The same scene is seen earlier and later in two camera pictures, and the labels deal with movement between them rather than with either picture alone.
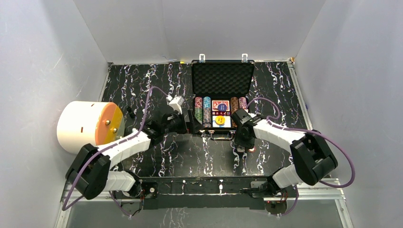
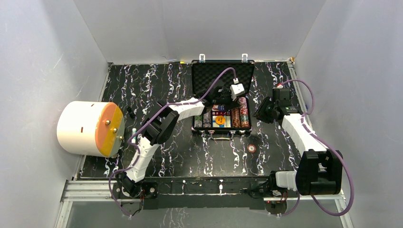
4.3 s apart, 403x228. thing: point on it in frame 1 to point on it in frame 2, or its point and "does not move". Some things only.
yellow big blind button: [219, 119] does not move
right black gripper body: [240, 138] to [274, 106]
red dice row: [221, 113] does not move
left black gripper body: [188, 121] to [225, 95]
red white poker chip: [252, 150] does not move
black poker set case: [219, 88] does not move
